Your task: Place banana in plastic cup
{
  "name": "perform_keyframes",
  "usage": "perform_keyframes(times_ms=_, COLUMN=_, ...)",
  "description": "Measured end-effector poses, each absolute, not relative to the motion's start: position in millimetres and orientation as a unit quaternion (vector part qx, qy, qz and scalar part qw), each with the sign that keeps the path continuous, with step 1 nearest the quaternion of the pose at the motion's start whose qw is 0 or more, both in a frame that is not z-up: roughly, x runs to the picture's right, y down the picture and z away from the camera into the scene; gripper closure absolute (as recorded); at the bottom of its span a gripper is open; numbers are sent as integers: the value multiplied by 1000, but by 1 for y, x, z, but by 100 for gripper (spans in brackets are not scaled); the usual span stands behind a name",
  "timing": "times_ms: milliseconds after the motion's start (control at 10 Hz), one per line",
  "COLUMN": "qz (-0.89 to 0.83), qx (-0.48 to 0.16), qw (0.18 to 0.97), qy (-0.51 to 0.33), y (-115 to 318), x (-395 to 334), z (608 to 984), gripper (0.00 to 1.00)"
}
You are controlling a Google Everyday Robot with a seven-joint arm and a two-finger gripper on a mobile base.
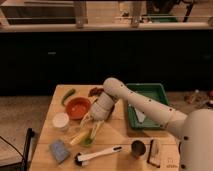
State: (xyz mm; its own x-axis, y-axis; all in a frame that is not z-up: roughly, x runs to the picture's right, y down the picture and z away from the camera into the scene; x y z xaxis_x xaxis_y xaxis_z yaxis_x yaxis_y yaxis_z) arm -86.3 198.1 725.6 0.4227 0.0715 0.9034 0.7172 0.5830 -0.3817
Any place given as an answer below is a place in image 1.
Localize white ribbed gripper body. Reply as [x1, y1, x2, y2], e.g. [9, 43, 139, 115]
[90, 92, 117, 121]

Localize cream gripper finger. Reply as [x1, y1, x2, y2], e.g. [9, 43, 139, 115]
[90, 121, 103, 139]
[79, 113, 93, 128]

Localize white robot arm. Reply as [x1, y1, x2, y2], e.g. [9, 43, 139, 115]
[80, 77, 213, 171]

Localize yellow banana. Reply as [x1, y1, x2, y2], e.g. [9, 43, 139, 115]
[70, 130, 90, 146]

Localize white plastic cup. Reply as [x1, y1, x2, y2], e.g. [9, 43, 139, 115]
[52, 113, 69, 131]

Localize metal cup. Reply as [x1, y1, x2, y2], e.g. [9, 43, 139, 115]
[131, 140, 146, 158]

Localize orange plastic bowl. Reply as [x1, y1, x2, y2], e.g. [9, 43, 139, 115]
[65, 97, 91, 120]

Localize green small object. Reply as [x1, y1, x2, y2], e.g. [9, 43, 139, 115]
[82, 137, 93, 147]

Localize green chili pepper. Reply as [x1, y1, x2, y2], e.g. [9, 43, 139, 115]
[61, 89, 76, 106]

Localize blue sponge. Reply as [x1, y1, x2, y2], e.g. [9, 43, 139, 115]
[49, 139, 70, 164]

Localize green plastic tray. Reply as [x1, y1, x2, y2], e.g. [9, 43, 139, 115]
[127, 83, 168, 131]

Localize white handled dish brush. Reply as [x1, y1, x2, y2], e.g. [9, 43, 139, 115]
[75, 146, 122, 166]

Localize black chair frame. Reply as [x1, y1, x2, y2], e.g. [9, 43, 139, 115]
[21, 128, 35, 171]

